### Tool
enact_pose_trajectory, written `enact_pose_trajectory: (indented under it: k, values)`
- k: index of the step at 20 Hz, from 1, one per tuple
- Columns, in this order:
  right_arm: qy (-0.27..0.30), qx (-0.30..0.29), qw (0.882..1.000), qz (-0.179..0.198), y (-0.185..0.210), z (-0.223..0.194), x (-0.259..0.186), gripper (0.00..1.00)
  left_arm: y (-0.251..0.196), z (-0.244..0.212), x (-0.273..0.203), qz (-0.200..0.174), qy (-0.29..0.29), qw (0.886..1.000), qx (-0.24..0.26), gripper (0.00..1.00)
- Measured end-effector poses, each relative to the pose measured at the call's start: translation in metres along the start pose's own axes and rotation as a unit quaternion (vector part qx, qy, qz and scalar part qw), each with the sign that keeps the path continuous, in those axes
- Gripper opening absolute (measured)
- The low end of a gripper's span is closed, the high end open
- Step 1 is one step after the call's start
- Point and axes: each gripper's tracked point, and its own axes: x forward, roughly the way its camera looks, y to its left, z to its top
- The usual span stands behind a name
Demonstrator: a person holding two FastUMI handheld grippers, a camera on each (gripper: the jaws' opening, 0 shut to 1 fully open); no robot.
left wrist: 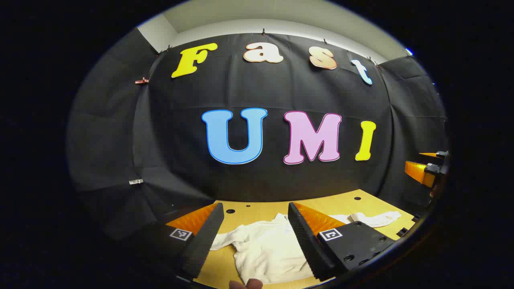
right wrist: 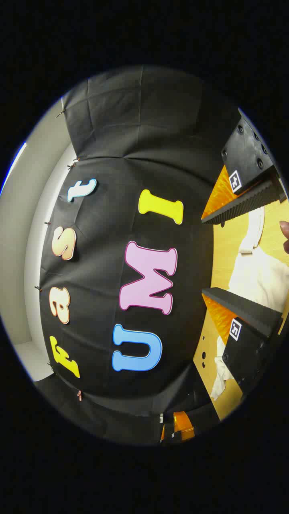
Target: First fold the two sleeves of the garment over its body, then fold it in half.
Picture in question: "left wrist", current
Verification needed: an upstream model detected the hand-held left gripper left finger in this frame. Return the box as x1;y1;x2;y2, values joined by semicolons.
135;202;225;281

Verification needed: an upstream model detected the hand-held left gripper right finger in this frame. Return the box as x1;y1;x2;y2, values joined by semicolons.
288;202;399;281

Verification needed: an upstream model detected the cream white sweatshirt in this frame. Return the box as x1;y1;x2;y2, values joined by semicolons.
210;211;402;285

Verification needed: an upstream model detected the black backdrop cloth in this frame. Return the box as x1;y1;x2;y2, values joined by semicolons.
66;27;449;241

